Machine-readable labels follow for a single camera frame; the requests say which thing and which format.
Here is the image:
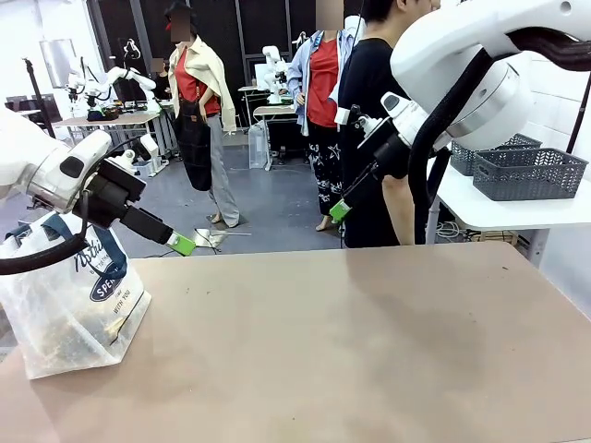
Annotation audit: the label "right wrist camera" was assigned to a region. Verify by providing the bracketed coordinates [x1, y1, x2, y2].
[346, 103, 385, 139]

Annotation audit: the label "white cable bundle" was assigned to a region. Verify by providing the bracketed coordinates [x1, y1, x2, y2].
[435, 220, 472, 242]

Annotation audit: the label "white side table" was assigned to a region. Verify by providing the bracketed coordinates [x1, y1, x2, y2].
[424, 150, 591, 269]

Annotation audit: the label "grey framed wall board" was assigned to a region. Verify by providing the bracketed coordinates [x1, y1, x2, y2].
[38, 38, 78, 89]

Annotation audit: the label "grey metal dustpan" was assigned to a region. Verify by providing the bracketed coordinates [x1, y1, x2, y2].
[192, 227, 253, 254]

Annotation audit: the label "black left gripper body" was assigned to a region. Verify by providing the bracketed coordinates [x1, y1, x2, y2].
[85, 159, 147, 230]

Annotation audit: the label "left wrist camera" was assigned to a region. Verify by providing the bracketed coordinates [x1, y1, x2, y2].
[104, 147, 139, 175]

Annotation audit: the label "person in red top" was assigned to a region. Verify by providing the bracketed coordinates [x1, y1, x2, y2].
[285, 0, 356, 232]

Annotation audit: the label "white shopping bag navy handles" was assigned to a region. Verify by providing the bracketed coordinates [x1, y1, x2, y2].
[0, 210, 153, 380]

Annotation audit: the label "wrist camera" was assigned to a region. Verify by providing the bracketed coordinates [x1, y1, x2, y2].
[346, 103, 385, 139]
[104, 147, 139, 175]

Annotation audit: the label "brown background work table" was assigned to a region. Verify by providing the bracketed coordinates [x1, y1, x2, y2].
[52, 112, 163, 158]

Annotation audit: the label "person's right forearm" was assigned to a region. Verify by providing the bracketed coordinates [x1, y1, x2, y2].
[381, 174, 416, 246]

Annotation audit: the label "black slanted pole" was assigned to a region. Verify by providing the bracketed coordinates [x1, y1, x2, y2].
[566, 71, 591, 154]

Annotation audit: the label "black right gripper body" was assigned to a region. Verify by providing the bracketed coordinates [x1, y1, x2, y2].
[357, 131, 412, 182]

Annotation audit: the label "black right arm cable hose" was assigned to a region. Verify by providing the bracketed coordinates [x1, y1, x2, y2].
[408, 27, 591, 245]

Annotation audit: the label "mannequin with cream jacket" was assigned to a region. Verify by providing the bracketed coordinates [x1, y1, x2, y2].
[163, 0, 241, 230]

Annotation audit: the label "black tripod stand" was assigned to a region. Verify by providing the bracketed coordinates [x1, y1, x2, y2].
[21, 57, 57, 139]

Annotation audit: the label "brown background desk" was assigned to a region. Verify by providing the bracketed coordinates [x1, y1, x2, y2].
[252, 104, 296, 153]

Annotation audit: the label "person in black t-shirt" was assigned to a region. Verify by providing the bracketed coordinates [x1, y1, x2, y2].
[338, 0, 440, 249]

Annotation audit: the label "clear plastic container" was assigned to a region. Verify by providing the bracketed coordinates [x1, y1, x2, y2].
[247, 120, 272, 171]

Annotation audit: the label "background person in black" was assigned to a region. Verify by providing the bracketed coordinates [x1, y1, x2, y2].
[151, 57, 173, 101]

